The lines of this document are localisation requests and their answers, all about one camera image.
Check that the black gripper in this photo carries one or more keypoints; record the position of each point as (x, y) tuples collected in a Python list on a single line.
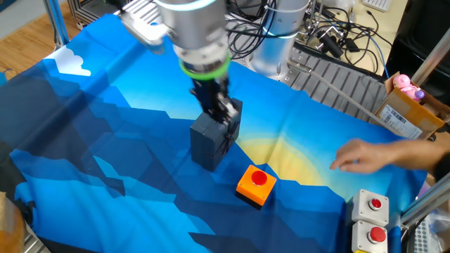
[(209, 91)]

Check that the person's forearm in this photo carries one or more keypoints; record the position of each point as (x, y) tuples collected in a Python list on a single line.
[(418, 154)]

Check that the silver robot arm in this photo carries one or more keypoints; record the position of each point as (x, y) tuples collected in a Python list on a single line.
[(197, 24)]

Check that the orange box red push button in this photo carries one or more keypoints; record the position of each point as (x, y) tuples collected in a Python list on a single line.
[(256, 184)]

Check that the white box red push button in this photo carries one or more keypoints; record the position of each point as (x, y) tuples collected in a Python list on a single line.
[(369, 207), (369, 237)]

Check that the person's bare hand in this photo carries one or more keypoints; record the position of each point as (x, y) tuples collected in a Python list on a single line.
[(365, 156)]

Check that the dark grey printed block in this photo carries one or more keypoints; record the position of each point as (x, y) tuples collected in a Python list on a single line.
[(207, 147)]

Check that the grey long tube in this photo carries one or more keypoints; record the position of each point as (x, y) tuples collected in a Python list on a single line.
[(337, 92)]

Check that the blue mountain print cloth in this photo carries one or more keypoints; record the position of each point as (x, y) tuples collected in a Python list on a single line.
[(105, 158)]

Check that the cardboard box with label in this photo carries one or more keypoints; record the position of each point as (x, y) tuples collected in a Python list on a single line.
[(408, 112)]

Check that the pink plastic toy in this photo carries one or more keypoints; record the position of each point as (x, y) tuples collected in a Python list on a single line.
[(408, 86)]

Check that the white keyboard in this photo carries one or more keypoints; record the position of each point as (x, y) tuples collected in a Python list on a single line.
[(378, 4)]

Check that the white perforated tray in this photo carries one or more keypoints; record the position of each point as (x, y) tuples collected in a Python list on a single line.
[(422, 237)]

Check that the clear plastic bag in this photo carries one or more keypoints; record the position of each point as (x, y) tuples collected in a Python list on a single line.
[(441, 228)]

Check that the grey ribbed base plate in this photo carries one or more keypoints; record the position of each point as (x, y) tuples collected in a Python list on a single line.
[(337, 81)]

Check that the silver camera mount bracket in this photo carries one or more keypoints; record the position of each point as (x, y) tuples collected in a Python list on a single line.
[(142, 21)]

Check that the blue metal post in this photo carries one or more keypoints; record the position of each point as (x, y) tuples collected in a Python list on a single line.
[(56, 21)]

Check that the aluminium frame post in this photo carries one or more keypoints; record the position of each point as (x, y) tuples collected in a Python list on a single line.
[(430, 58), (425, 204)]

